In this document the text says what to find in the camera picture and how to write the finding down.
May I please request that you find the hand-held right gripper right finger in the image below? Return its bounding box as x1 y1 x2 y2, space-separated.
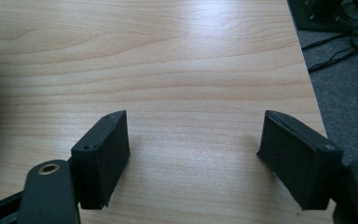
256 109 345 211

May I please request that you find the black equipment base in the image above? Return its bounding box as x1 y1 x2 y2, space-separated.
287 0 358 34

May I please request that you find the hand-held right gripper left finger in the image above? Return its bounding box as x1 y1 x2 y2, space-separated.
70 109 131 210

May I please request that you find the black cable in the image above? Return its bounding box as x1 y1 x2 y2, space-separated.
307 46 358 74
301 21 358 51

